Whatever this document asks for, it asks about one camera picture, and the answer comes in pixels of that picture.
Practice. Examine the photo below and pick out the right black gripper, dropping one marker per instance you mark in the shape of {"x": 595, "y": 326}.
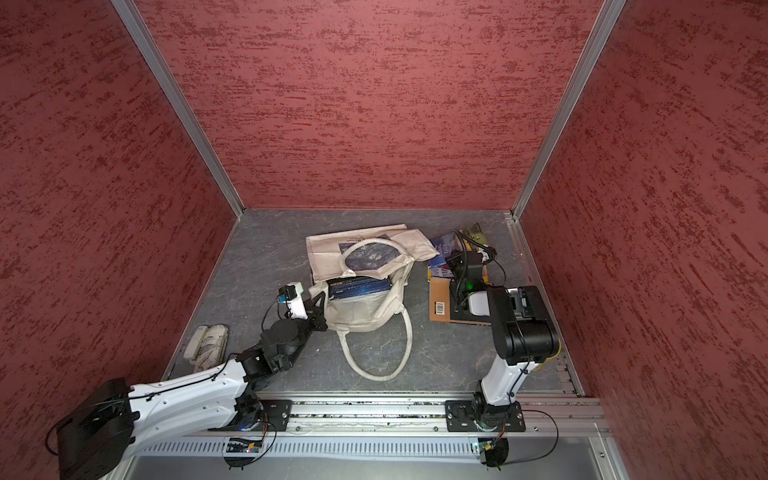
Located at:
{"x": 455, "y": 258}

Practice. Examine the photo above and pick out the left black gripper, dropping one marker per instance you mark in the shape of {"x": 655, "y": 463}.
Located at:
{"x": 317, "y": 318}

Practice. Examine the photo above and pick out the blue green landscape book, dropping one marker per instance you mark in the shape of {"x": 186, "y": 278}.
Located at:
{"x": 448, "y": 245}

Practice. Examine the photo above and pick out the cream canvas tote bag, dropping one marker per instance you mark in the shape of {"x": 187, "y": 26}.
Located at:
{"x": 363, "y": 274}

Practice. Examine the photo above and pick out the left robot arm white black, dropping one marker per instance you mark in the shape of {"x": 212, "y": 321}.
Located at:
{"x": 117, "y": 420}

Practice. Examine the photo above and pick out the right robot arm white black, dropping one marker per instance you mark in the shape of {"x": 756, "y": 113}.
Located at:
{"x": 523, "y": 333}

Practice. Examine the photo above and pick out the white rolled cloth object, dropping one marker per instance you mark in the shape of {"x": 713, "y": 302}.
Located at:
{"x": 206, "y": 348}

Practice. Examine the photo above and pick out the yellow cup with batteries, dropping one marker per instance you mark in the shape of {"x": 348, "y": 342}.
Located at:
{"x": 552, "y": 356}

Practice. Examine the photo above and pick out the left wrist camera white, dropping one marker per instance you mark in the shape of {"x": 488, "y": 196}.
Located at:
{"x": 290, "y": 295}

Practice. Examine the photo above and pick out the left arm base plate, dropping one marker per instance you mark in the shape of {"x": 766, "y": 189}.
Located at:
{"x": 258, "y": 415}

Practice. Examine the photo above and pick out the left circuit board with wires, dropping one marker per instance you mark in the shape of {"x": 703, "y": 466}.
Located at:
{"x": 240, "y": 452}

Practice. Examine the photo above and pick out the circuit board with wires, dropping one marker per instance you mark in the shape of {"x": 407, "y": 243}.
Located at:
{"x": 492, "y": 453}
{"x": 240, "y": 452}

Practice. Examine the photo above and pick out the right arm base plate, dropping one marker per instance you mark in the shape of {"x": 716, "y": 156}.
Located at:
{"x": 476, "y": 416}

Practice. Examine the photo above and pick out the aluminium front rail frame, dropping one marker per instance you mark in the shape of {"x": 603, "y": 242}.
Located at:
{"x": 409, "y": 427}

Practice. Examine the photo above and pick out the right circuit board with wires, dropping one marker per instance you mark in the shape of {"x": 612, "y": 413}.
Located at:
{"x": 492, "y": 453}

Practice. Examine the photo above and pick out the right corner aluminium post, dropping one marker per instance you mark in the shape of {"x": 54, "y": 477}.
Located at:
{"x": 603, "y": 26}

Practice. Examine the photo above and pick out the corner aluminium post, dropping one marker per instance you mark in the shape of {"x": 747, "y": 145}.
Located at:
{"x": 134, "y": 23}
{"x": 603, "y": 26}

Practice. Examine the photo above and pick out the left corner aluminium post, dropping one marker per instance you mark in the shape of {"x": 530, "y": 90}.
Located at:
{"x": 134, "y": 23}

